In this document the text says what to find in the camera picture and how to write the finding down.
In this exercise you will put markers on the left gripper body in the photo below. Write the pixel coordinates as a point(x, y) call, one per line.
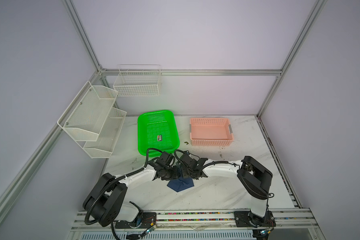
point(170, 173)

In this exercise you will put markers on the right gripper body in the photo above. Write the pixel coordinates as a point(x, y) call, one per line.
point(186, 173)

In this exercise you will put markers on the dark blue paper napkin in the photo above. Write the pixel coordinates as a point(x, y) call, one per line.
point(180, 184)

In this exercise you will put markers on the green plastic basket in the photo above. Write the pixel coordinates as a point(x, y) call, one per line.
point(152, 124)

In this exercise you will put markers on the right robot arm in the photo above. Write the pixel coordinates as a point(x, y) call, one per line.
point(255, 177)

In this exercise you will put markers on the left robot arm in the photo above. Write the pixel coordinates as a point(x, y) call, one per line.
point(106, 201)

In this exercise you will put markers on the pink plastic basket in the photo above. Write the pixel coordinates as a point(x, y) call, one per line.
point(211, 132)

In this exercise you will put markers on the white mesh lower shelf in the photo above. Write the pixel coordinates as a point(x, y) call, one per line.
point(104, 146)

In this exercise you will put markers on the white mesh shelf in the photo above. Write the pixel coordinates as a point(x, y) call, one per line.
point(104, 146)
point(84, 119)

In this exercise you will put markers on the white mesh upper shelf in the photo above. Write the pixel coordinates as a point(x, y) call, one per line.
point(84, 119)

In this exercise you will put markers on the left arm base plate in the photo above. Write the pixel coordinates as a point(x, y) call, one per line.
point(142, 221)

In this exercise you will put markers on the aluminium mounting rail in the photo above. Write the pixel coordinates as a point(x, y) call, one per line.
point(226, 219)

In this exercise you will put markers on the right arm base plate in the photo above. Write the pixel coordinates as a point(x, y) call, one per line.
point(248, 219)

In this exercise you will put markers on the white wire wall basket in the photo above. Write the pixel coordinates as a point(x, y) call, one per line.
point(138, 80)

